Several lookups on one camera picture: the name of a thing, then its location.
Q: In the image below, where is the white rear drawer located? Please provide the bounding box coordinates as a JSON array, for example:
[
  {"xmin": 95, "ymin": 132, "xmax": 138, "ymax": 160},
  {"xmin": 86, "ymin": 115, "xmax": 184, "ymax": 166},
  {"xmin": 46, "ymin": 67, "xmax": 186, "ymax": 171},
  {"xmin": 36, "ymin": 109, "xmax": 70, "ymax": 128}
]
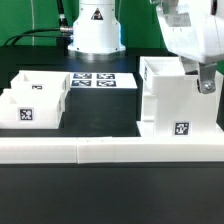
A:
[{"xmin": 10, "ymin": 70, "xmax": 70, "ymax": 95}]

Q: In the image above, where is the white L-shaped fence wall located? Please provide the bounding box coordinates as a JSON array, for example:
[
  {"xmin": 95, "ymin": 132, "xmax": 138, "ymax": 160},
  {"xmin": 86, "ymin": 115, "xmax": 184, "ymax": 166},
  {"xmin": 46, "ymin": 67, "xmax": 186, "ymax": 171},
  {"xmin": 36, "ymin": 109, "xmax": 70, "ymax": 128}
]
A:
[{"xmin": 0, "ymin": 135, "xmax": 224, "ymax": 164}]

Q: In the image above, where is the white front drawer with knob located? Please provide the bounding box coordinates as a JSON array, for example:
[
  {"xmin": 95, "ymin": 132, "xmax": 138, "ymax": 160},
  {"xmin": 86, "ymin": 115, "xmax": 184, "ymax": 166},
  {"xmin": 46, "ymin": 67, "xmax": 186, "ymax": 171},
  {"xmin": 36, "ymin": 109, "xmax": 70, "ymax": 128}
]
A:
[{"xmin": 0, "ymin": 89, "xmax": 65, "ymax": 129}]

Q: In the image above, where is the white marker tag plate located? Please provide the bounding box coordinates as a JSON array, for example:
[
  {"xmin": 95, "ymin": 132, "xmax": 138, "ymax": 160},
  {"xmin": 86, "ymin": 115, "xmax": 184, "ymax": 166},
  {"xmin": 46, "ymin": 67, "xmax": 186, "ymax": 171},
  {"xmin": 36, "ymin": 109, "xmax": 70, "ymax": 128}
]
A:
[{"xmin": 71, "ymin": 72, "xmax": 137, "ymax": 89}]

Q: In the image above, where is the black cable connector box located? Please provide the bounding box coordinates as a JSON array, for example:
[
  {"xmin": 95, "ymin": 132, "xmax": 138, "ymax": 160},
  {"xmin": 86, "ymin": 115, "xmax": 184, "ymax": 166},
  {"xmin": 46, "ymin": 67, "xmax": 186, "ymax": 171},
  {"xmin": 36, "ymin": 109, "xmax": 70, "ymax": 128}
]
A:
[{"xmin": 56, "ymin": 36, "xmax": 71, "ymax": 49}]

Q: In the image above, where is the white drawer cabinet box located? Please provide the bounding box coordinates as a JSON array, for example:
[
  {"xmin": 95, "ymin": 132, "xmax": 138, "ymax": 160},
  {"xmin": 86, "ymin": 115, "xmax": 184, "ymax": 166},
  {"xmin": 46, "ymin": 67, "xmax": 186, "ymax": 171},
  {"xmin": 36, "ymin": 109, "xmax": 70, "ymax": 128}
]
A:
[{"xmin": 137, "ymin": 56, "xmax": 223, "ymax": 137}]

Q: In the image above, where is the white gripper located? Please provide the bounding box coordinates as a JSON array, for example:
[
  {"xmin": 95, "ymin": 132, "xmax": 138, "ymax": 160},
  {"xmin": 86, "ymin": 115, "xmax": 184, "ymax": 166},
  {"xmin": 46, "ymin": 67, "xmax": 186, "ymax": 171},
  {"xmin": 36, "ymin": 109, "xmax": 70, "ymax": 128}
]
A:
[{"xmin": 151, "ymin": 0, "xmax": 224, "ymax": 94}]

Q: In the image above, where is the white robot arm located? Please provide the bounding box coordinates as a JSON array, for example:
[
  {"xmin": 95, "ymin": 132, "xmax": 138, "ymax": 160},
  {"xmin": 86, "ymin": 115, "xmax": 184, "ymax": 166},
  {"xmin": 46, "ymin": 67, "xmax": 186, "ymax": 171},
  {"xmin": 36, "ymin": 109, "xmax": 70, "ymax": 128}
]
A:
[{"xmin": 68, "ymin": 0, "xmax": 224, "ymax": 94}]

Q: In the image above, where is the black cable bundle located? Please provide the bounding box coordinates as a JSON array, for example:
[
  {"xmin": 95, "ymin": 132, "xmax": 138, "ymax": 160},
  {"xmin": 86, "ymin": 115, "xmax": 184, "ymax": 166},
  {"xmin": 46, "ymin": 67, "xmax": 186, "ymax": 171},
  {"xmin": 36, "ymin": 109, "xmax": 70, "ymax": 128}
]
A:
[{"xmin": 3, "ymin": 0, "xmax": 75, "ymax": 47}]

